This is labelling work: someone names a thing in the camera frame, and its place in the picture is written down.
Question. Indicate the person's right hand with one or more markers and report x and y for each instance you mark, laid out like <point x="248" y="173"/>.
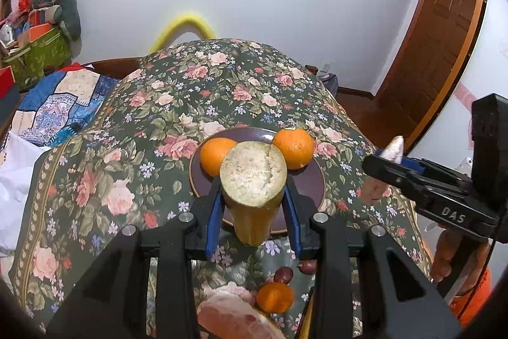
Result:
<point x="446" y="255"/>

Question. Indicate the grey plush toy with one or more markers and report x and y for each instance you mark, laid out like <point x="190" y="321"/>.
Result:
<point x="65" y="1"/>

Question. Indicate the red flat box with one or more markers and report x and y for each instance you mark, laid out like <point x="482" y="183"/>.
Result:
<point x="7" y="81"/>

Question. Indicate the small pomelo slice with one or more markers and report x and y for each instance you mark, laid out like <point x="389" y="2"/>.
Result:
<point x="397" y="149"/>

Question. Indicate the wooden bed footboard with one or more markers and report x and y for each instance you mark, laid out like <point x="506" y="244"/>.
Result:
<point x="115" y="67"/>

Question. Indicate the brown wooden door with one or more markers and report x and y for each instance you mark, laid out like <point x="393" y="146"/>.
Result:
<point x="436" y="45"/>

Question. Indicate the small orange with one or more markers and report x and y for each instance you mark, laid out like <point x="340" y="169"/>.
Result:
<point x="274" y="297"/>

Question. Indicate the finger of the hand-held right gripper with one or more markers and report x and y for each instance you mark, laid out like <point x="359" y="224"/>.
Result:
<point x="391" y="176"/>
<point x="412" y="163"/>

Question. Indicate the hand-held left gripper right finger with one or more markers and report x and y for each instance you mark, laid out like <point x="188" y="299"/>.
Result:
<point x="291" y="224"/>

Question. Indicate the grey backpack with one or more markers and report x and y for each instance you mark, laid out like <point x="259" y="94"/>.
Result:
<point x="329" y="83"/>

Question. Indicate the white wall socket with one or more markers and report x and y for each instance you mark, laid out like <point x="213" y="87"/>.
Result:
<point x="325" y="67"/>

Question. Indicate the white cloth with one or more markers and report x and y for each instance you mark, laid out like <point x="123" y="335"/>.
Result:
<point x="20" y="196"/>

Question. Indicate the floral cloth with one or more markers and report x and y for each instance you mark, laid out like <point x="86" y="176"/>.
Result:
<point x="166" y="116"/>

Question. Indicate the thick sugarcane piece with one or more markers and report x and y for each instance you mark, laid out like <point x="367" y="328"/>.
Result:
<point x="252" y="172"/>

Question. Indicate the dark round plate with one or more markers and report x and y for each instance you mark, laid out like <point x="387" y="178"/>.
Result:
<point x="307" y="184"/>

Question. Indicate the patchwork quilt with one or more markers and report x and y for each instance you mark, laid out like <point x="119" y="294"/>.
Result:
<point x="67" y="104"/>

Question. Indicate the person's right forearm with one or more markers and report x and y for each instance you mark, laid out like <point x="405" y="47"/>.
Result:
<point x="474" y="305"/>

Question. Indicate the orange cardboard box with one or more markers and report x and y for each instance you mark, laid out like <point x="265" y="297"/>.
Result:
<point x="37" y="32"/>

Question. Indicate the green printed bag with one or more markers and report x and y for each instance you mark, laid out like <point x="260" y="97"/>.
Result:
<point x="43" y="53"/>

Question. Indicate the large orange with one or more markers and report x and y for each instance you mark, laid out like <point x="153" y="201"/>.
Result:
<point x="212" y="158"/>
<point x="293" y="148"/>

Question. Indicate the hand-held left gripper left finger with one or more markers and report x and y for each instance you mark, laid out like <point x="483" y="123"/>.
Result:
<point x="214" y="222"/>

